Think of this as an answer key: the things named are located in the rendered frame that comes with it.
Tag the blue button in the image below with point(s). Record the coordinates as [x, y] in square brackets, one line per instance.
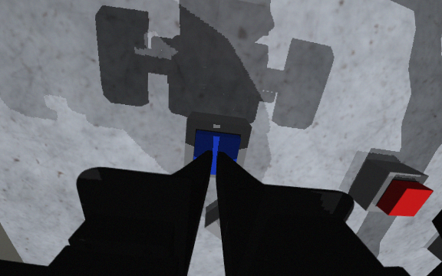
[207, 131]

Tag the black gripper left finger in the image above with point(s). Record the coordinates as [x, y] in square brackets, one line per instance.
[176, 198]

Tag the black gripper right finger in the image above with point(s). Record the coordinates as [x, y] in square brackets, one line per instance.
[245, 205]

